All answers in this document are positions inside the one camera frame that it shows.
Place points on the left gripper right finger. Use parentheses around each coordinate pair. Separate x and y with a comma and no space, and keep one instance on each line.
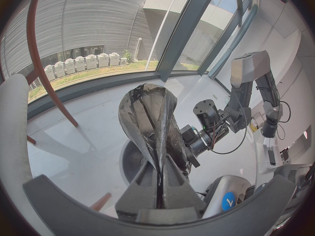
(179,193)

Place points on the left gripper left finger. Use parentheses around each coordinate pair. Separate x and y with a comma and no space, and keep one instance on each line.
(140,193)

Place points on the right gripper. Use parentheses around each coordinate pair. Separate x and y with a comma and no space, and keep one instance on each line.
(201,142)

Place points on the black plastic bag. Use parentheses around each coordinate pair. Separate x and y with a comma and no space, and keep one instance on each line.
(169,131)

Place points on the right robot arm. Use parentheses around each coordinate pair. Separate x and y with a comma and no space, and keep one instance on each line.
(242,70)

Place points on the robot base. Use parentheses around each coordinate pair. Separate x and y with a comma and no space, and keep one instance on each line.
(221,188)

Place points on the white trash bin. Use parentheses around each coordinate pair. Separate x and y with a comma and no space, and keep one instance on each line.
(126,162)

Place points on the wooden chair with cream cushion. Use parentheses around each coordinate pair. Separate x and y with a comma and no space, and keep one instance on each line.
(14,122)

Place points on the window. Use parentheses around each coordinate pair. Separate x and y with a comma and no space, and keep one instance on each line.
(98,28)

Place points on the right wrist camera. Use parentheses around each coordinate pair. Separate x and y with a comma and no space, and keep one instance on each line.
(187,134)

